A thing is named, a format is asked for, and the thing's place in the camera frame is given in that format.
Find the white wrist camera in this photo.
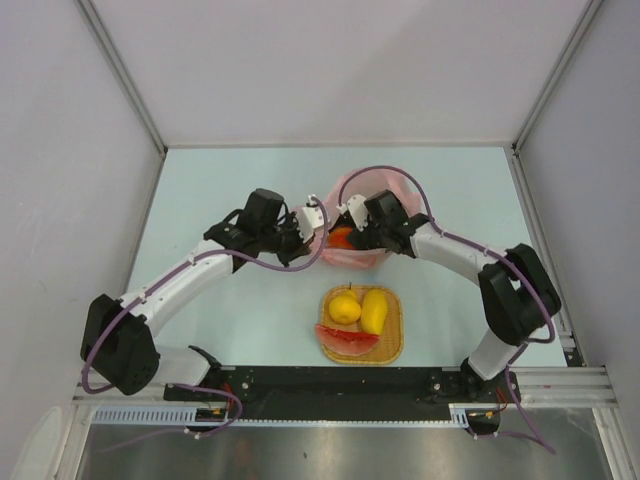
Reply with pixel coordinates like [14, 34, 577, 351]
[296, 195, 329, 242]
[338, 194, 369, 232]

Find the blue-white cable duct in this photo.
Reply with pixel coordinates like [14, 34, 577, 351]
[92, 406, 469, 429]

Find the red-orange fake mango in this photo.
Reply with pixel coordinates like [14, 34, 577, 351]
[327, 226, 356, 250]

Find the yellow fake pear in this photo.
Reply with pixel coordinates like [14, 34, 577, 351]
[328, 288, 361, 325]

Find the woven bamboo tray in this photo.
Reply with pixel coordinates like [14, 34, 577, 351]
[315, 284, 404, 366]

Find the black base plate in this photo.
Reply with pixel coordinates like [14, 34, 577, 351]
[163, 364, 522, 421]

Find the yellow fake mango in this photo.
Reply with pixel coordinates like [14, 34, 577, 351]
[360, 289, 388, 335]

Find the pink plastic bag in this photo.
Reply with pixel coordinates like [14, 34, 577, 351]
[321, 166, 421, 269]

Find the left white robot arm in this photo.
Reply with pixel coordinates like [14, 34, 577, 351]
[80, 189, 328, 400]

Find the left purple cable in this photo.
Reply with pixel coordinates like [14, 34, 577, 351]
[81, 197, 331, 454]

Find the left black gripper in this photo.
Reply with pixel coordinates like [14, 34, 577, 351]
[258, 211, 314, 267]

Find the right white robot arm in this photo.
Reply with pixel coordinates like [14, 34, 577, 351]
[339, 190, 561, 401]

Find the fake watermelon slice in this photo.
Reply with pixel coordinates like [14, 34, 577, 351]
[314, 324, 379, 356]

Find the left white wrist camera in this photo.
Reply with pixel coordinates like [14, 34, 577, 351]
[296, 195, 329, 242]

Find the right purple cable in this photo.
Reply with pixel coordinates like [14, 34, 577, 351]
[337, 164, 559, 455]

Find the purple cable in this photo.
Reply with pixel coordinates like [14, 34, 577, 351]
[337, 164, 559, 455]
[81, 197, 331, 454]

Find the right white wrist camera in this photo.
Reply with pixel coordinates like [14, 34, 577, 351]
[338, 194, 369, 232]

